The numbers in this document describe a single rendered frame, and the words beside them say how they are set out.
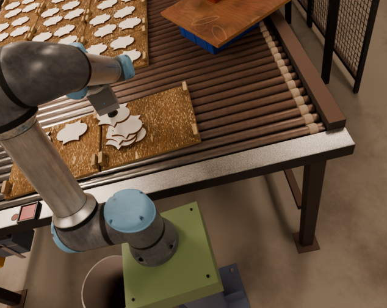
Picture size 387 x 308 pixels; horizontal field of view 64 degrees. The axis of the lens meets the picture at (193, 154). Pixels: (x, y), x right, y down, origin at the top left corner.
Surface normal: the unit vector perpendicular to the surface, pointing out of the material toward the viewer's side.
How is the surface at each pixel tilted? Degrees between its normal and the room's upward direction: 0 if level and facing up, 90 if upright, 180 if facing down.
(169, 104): 0
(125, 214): 8
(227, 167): 0
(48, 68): 69
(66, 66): 77
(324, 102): 0
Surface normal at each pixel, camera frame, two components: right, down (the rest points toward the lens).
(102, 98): 0.32, 0.70
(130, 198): -0.10, -0.64
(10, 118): 0.60, 0.37
